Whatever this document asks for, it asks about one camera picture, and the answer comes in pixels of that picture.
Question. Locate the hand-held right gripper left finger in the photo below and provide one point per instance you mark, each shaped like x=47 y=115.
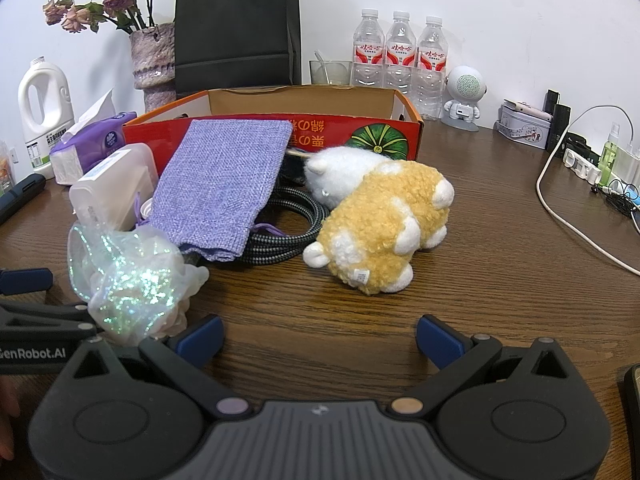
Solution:
x=202 y=341

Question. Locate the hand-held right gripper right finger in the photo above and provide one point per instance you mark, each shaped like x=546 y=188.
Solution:
x=440 y=342

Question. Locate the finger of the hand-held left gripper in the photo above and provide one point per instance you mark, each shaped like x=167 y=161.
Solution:
x=45 y=316
x=27 y=281

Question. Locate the iridescent sheer bag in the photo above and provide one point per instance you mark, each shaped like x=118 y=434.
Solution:
x=135 y=285

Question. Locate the translucent plastic box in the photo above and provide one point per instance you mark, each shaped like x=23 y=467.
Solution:
x=110 y=185

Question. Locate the yellow white plush toy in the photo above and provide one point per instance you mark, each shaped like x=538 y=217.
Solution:
x=380 y=220

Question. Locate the purple fabric pouch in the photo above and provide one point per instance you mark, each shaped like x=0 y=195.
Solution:
x=220 y=185

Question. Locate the red orange cardboard box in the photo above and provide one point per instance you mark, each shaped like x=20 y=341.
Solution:
x=325 y=130

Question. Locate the person's left hand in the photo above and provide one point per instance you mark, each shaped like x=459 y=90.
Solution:
x=7 y=420

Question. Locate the black flat device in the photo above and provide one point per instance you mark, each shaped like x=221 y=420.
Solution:
x=25 y=190

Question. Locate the orange snack packet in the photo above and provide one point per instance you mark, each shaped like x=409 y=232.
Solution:
x=4 y=170

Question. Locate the purple tissue pack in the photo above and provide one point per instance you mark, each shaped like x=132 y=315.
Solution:
x=95 y=140

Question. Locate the white detergent bottle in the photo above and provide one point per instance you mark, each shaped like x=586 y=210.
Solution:
x=55 y=95

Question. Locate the black phone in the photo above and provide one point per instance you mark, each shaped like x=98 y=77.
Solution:
x=631 y=390

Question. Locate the grey printed tin box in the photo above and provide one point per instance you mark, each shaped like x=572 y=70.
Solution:
x=520 y=132

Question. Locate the white power strip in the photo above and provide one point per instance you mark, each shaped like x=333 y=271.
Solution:
x=580 y=166

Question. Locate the tall black box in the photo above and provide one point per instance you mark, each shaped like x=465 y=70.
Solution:
x=559 y=127

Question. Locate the pink white case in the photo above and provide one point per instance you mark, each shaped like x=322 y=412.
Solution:
x=525 y=109

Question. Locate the green spray bottle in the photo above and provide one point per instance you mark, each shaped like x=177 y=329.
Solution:
x=609 y=157

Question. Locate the white robot speaker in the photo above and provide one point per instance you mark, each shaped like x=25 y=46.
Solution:
x=465 y=85

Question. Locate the white charger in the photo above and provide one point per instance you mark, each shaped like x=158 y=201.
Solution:
x=630 y=165

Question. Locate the small black box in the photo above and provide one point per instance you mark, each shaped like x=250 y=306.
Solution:
x=551 y=100

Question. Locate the red label water bottle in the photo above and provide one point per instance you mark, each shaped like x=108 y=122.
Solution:
x=400 y=55
x=431 y=60
x=368 y=55

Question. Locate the clear drinking glass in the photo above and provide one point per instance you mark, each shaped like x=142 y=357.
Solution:
x=341 y=72

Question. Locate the clear stirring spoon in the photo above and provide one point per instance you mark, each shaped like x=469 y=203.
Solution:
x=320 y=60

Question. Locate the black paper bag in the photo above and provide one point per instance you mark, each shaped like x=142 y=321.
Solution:
x=235 y=35

